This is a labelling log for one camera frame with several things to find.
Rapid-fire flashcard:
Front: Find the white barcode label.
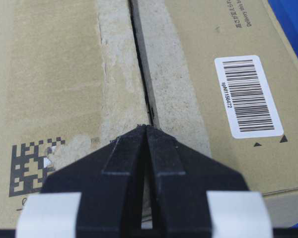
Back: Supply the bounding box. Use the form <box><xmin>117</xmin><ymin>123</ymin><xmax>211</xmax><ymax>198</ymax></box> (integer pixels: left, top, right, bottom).
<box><xmin>214</xmin><ymin>55</ymin><xmax>284</xmax><ymax>139</ymax></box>

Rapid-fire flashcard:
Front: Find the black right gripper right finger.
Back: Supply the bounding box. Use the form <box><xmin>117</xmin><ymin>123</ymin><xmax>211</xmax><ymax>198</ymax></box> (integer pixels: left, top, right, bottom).
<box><xmin>146</xmin><ymin>127</ymin><xmax>273</xmax><ymax>238</ymax></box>

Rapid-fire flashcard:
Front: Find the blue table cloth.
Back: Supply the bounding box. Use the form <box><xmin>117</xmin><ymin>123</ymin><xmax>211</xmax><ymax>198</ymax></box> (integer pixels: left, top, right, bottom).
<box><xmin>268</xmin><ymin>0</ymin><xmax>298</xmax><ymax>58</ymax></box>

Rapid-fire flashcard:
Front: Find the brown cardboard box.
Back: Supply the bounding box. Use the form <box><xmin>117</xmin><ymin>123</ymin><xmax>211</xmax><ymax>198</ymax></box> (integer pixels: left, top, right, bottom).
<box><xmin>0</xmin><ymin>0</ymin><xmax>298</xmax><ymax>229</ymax></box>

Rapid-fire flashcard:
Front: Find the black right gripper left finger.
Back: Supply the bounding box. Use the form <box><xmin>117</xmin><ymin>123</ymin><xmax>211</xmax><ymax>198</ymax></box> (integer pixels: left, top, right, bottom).
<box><xmin>15</xmin><ymin>125</ymin><xmax>146</xmax><ymax>238</ymax></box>

